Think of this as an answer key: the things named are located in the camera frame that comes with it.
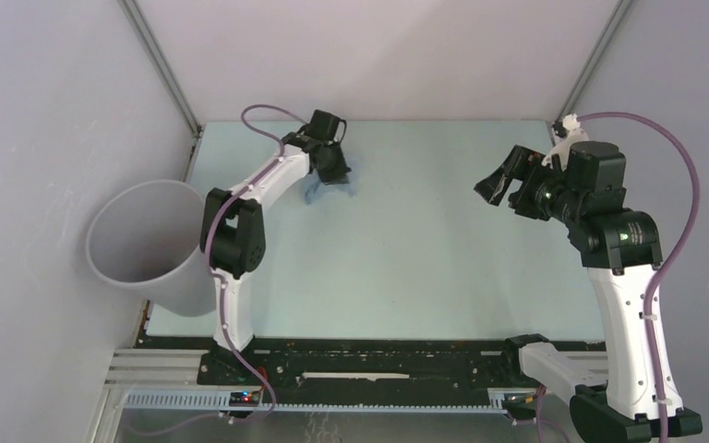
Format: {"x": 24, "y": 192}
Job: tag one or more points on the left controller board with leds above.
{"x": 251, "y": 399}

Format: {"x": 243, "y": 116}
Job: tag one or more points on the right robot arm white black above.
{"x": 636, "y": 400}

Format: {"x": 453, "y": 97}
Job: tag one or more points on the light blue plastic trash bag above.
{"x": 313, "y": 189}

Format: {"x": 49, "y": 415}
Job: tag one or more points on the left corner aluminium post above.
{"x": 137, "y": 19}

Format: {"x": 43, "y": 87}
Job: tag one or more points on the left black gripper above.
{"x": 338, "y": 174}

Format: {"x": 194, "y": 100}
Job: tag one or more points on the right corner aluminium post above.
{"x": 608, "y": 35}

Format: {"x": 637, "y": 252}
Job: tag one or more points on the grey cylindrical trash bin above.
{"x": 145, "y": 242}

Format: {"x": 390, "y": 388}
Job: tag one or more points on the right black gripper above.
{"x": 523, "y": 164}

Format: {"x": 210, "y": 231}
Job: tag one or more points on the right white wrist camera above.
{"x": 566, "y": 132}

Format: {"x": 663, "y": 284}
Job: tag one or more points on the corner aluminium post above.
{"x": 608, "y": 35}
{"x": 137, "y": 19}

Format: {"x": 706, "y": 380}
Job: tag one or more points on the right controller board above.
{"x": 521, "y": 408}

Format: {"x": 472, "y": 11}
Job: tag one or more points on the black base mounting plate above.
{"x": 368, "y": 373}

